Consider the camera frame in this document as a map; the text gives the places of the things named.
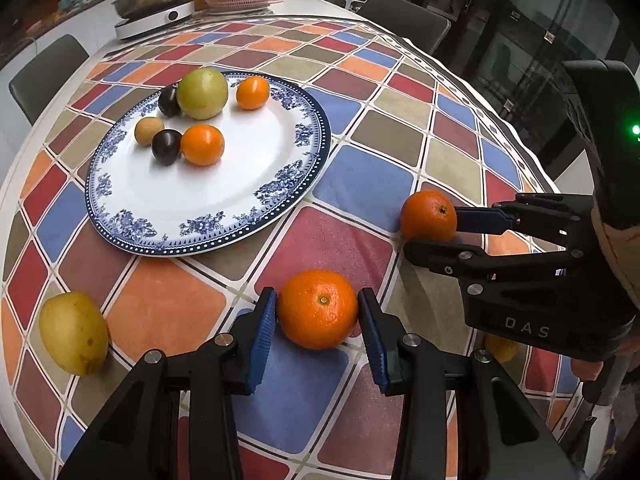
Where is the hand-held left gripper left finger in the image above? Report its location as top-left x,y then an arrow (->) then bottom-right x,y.
57,287 -> 279,480

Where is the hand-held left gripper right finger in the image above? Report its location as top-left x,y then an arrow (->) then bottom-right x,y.
357,287 -> 581,480

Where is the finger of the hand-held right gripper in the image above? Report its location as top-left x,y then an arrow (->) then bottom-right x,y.
452,194 -> 596,253
403,239 -> 583,297

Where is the blue patterned white plate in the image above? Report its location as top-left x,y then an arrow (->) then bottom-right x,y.
85,71 -> 332,258

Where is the dark purple plum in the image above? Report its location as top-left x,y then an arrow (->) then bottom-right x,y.
151,129 -> 183,166
158,85 -> 182,118

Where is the small tan round fruit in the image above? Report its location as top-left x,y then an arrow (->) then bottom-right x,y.
134,117 -> 165,147
484,334 -> 521,364

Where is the small orange mandarin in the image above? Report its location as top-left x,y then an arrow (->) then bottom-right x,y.
235,75 -> 271,111

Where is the large green round fruit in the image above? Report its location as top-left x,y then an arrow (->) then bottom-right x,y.
176,67 -> 229,121

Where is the person's right hand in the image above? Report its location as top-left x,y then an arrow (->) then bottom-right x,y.
571,207 -> 640,381

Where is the colourful checkered tablecloth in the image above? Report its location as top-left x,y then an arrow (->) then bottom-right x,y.
0,15 -> 591,480

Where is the yellow pear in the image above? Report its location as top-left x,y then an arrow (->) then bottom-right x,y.
39,291 -> 110,376

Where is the black framed glass sliding door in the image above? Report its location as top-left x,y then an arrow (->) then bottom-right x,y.
395,0 -> 640,181

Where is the grey dining chair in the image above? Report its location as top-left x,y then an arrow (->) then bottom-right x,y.
8,35 -> 91,126
357,0 -> 452,56

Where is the white induction cooker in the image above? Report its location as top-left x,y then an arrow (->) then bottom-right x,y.
114,0 -> 196,41

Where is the white kitchen counter cabinet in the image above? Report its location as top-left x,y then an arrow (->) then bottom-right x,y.
0,0 -> 118,111

